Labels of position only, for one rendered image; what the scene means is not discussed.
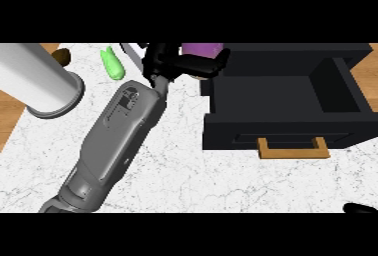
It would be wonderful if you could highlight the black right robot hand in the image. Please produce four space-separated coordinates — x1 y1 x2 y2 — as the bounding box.
340 202 378 214

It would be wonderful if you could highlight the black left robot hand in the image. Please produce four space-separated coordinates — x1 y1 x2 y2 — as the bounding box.
140 42 231 89

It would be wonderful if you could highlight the purple can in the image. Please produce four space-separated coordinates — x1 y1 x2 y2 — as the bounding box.
179 42 225 81

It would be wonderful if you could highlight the black open drawer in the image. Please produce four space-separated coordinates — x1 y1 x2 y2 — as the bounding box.
199 57 378 151

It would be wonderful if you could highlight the green vegetable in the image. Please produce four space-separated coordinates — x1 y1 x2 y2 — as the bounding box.
98 45 126 81

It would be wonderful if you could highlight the black cabinet body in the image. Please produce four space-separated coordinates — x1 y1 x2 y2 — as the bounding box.
215 42 373 78

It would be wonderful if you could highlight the brown round object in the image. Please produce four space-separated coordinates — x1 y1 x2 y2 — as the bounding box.
50 48 72 67

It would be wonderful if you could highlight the white paper towel roll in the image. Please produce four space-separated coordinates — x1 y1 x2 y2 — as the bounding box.
0 42 86 119

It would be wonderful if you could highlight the wooden drawer handle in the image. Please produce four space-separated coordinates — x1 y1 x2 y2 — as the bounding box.
256 136 330 160

